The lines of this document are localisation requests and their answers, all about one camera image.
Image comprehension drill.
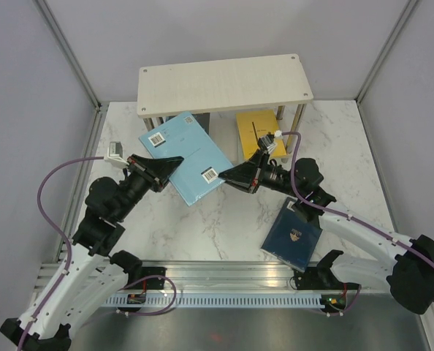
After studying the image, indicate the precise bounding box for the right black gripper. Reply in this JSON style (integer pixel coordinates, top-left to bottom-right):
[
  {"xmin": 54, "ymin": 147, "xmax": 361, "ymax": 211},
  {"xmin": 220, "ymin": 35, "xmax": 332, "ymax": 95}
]
[{"xmin": 218, "ymin": 148, "xmax": 303, "ymax": 198}]

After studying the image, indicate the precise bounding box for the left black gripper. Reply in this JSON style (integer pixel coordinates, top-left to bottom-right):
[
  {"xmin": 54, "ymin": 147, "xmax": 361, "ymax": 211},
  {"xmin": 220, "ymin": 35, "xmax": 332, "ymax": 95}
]
[{"xmin": 115, "ymin": 153, "xmax": 185, "ymax": 220}]

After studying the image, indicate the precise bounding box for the light blue barcode book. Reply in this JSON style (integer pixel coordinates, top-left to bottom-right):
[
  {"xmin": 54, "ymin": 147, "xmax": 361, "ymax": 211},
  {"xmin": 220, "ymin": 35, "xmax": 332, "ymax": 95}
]
[{"xmin": 139, "ymin": 112, "xmax": 232, "ymax": 206}]

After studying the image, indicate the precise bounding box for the yellow file folder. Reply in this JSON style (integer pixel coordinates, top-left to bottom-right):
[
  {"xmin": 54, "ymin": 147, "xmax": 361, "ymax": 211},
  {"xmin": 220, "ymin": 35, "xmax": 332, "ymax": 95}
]
[{"xmin": 236, "ymin": 110, "xmax": 279, "ymax": 161}]

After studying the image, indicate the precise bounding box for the navy blue crest book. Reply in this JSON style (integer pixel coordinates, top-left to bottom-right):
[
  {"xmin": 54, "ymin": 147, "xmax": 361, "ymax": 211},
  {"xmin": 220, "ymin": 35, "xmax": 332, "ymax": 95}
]
[{"xmin": 260, "ymin": 197, "xmax": 321, "ymax": 273}]

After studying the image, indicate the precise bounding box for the black Moon and Sixpence book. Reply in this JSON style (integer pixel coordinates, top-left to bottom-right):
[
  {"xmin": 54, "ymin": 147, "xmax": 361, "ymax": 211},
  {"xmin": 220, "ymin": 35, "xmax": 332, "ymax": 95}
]
[{"xmin": 194, "ymin": 113, "xmax": 210, "ymax": 134}]

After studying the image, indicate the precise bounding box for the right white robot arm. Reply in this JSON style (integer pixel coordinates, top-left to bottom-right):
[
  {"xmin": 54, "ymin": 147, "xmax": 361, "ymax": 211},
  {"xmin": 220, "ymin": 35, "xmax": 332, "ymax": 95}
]
[{"xmin": 218, "ymin": 150, "xmax": 434, "ymax": 314}]

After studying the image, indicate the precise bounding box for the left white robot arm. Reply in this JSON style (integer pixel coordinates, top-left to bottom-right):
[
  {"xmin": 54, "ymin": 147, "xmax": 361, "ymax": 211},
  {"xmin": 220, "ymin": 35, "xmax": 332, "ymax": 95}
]
[{"xmin": 0, "ymin": 154, "xmax": 184, "ymax": 350}]

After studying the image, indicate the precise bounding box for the white two-tier wooden shelf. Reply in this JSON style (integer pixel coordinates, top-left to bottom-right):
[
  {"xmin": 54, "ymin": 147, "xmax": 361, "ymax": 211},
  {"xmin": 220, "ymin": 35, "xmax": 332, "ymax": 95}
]
[{"xmin": 137, "ymin": 53, "xmax": 313, "ymax": 163}]

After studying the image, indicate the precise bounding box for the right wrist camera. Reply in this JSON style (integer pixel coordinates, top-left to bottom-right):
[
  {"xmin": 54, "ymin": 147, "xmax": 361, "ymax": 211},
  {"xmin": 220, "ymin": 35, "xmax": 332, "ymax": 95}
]
[{"xmin": 257, "ymin": 130, "xmax": 286, "ymax": 157}]

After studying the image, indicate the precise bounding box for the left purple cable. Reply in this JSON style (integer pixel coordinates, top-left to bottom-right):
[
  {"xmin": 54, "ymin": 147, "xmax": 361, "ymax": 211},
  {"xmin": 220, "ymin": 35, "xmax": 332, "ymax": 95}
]
[{"xmin": 18, "ymin": 156, "xmax": 107, "ymax": 348}]

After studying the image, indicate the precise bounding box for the purple cable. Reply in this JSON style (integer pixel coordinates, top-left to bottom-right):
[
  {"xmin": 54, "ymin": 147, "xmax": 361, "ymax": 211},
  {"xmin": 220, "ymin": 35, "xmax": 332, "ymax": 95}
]
[
  {"xmin": 286, "ymin": 131, "xmax": 434, "ymax": 306},
  {"xmin": 18, "ymin": 156, "xmax": 107, "ymax": 348}
]

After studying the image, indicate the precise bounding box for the white slotted cable duct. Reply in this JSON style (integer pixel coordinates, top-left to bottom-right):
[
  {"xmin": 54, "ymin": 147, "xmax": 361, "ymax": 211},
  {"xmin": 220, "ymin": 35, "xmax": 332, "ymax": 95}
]
[{"xmin": 102, "ymin": 292, "xmax": 344, "ymax": 309}]

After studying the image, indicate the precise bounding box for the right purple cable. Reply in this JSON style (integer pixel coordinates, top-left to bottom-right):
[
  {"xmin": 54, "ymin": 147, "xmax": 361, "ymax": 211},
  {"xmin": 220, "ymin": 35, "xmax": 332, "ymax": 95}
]
[{"xmin": 286, "ymin": 131, "xmax": 434, "ymax": 306}]

